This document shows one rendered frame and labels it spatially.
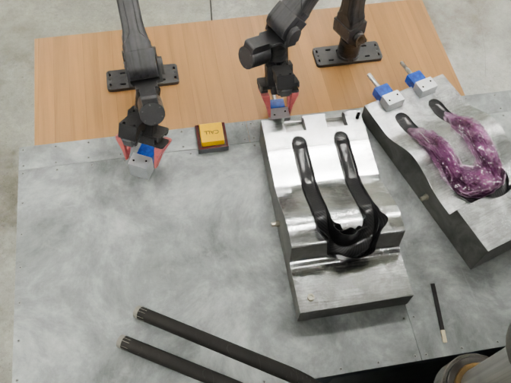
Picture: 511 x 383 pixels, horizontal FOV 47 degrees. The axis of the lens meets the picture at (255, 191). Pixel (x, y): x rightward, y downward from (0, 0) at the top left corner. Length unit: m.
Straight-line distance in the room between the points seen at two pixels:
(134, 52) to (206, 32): 0.50
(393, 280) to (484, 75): 1.80
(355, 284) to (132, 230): 0.55
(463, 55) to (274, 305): 1.99
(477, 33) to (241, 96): 1.78
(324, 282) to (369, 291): 0.10
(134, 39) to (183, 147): 0.34
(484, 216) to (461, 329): 0.26
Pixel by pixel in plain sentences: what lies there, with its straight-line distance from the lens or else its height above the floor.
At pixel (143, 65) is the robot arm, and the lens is 1.35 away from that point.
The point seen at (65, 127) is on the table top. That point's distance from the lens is 1.65.
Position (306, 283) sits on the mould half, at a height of 0.86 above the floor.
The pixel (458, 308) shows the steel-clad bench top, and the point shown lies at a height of 0.80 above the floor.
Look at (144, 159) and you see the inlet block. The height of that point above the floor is 0.85.
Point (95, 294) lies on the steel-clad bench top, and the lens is 1.40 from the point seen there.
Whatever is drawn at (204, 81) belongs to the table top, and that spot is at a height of 0.80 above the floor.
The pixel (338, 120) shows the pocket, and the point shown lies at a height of 0.86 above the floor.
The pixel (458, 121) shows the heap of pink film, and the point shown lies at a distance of 1.58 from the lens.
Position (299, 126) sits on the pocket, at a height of 0.86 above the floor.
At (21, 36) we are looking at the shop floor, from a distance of 3.07.
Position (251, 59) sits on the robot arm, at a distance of 1.43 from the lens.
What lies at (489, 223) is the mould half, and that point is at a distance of 1.44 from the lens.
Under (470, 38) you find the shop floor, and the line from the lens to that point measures 3.16.
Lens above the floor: 2.09
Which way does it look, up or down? 60 degrees down
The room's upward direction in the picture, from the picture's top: 4 degrees clockwise
